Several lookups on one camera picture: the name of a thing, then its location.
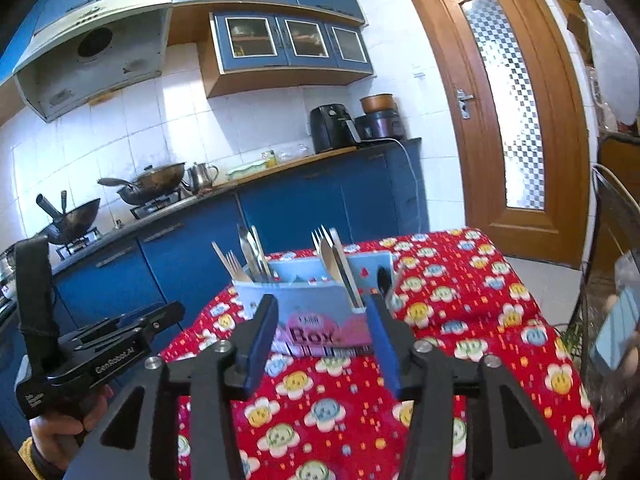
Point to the white plastic bag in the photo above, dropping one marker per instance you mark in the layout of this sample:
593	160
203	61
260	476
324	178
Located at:
615	60

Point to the clear plastic packaging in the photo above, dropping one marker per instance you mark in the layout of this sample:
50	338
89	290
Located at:
292	154

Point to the blue kitchen base cabinet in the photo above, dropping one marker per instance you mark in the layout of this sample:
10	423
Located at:
300	200

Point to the white green food container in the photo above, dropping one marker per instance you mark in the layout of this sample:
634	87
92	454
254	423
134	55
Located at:
245	172

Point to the light blue box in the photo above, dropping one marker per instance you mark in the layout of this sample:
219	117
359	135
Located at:
617	330

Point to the black plastic spoon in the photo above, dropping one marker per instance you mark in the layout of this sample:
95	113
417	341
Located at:
383	280

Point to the person's left hand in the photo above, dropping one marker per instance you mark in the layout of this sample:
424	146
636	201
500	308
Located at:
60	440

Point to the black air fryer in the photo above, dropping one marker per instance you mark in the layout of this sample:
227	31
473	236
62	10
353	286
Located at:
330	127

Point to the person's left forearm yellow sleeve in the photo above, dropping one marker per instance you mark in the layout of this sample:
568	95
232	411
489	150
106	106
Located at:
35	465

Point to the steel pot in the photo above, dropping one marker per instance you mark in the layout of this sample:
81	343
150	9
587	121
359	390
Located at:
6	262

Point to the light blue plastic utensil holder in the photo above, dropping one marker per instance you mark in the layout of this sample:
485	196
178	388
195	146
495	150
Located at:
310	305

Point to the dark rice cooker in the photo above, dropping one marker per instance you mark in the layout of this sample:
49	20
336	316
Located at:
382	124

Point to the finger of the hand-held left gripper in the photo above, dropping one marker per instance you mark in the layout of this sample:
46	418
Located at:
160	316

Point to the small yellow bottle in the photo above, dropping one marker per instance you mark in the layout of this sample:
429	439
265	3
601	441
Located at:
271	160

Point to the blue glass door wall cabinet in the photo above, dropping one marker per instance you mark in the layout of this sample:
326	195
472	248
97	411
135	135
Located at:
300	60

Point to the metal fork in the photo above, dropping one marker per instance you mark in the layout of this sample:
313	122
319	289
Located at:
320	240
235	260

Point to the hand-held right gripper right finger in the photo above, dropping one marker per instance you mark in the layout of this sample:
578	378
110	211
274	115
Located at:
384	360

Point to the red smiley flower tablecloth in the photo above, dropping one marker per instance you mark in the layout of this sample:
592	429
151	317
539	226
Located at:
450	310

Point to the wooden door with glass panel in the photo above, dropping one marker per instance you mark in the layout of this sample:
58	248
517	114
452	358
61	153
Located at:
450	110

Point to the gas stove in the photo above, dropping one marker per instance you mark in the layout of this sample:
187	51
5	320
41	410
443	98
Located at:
150	207

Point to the brown pot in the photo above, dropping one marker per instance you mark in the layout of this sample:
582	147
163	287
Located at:
377	103

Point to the grey range hood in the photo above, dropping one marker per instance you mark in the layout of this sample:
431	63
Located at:
90	70

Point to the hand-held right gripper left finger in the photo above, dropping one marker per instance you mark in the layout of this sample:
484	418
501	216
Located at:
260	345

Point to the steel kettle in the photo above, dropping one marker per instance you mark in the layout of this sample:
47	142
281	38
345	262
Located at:
200	175

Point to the dark wok with utensils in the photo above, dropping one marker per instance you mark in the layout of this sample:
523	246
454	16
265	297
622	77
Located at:
70	220

